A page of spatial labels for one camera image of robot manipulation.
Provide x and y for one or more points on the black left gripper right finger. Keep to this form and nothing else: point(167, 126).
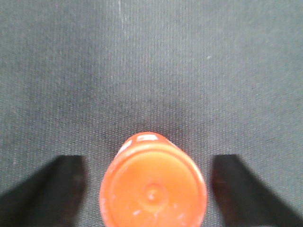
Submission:
point(244, 201)

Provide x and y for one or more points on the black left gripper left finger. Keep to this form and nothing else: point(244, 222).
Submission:
point(51, 197)

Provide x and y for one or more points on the orange cylindrical capacitor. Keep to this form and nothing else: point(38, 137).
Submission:
point(152, 183)

